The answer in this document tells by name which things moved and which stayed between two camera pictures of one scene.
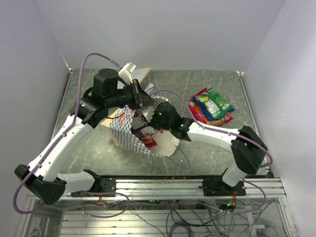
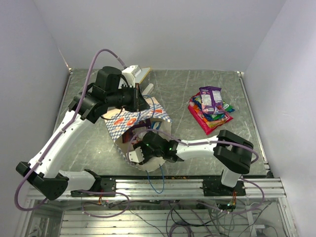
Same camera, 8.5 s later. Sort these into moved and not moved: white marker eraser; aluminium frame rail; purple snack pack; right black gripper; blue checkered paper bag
Moved: right black gripper; blue checkered paper bag; purple snack pack
Not moved: white marker eraser; aluminium frame rail
